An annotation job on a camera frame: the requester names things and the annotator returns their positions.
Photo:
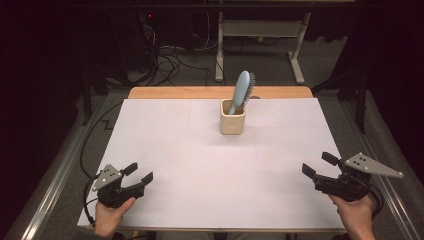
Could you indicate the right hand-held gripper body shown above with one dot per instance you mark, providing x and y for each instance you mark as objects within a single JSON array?
[{"x": 346, "y": 186}]

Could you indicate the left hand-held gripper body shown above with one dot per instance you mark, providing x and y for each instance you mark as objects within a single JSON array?
[{"x": 107, "y": 177}]

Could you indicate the beige square cup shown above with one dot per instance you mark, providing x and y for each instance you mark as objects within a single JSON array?
[{"x": 232, "y": 125}]

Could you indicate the light blue hairbrush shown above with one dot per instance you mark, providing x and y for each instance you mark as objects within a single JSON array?
[{"x": 240, "y": 88}]

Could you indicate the person's right hand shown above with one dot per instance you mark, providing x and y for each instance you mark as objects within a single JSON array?
[{"x": 356, "y": 216}]

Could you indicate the person's left hand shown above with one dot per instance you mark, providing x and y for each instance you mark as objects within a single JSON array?
[{"x": 108, "y": 219}]

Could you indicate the white table sheet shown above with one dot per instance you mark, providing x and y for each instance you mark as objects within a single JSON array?
[{"x": 173, "y": 133}]

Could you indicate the black metal stand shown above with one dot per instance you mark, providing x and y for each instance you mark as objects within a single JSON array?
[
  {"x": 87, "y": 100},
  {"x": 361, "y": 110}
]

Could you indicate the person's grey trousers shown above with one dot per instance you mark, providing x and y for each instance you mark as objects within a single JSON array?
[{"x": 200, "y": 237}]

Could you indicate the black computer tower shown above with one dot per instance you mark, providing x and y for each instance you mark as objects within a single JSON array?
[{"x": 140, "y": 43}]

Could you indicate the small yellow-green ball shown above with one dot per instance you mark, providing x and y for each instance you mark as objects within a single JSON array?
[{"x": 260, "y": 39}]

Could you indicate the aluminium floor rail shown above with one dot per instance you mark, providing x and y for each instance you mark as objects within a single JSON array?
[
  {"x": 369, "y": 150},
  {"x": 55, "y": 186}
]

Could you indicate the white metal desk frame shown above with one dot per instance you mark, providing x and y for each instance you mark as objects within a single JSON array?
[{"x": 263, "y": 28}]

